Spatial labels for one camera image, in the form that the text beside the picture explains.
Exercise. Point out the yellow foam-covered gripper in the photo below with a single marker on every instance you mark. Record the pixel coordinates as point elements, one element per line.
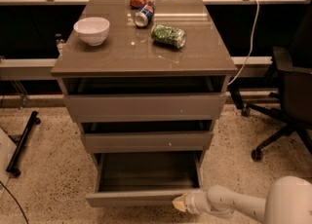
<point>191,202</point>

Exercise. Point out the grey bottom drawer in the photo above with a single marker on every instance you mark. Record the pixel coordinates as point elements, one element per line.
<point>146,178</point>

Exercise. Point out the grey drawer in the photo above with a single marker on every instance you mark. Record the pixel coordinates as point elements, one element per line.
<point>158,141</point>
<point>143,99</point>
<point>146,178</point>

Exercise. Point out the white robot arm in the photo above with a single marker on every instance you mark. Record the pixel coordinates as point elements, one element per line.
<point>289,201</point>

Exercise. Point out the grey middle drawer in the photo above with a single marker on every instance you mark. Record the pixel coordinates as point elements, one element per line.
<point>158,141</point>

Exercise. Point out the grey top drawer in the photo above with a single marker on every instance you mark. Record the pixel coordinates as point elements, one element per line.
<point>143,99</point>

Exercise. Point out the grey drawer cabinet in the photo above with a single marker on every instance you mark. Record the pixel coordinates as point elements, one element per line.
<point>130,51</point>

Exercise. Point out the black office chair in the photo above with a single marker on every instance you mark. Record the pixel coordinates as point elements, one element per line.
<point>293,66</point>

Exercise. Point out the green soda can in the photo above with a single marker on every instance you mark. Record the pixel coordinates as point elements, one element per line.
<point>167,35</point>

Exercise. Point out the black wheeled stand base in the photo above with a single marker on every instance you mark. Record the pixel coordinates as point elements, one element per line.
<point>20,142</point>

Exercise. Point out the blue pepsi can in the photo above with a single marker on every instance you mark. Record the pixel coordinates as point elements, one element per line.
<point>144,15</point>

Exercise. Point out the white ceramic bowl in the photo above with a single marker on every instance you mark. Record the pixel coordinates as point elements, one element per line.
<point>92,31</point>

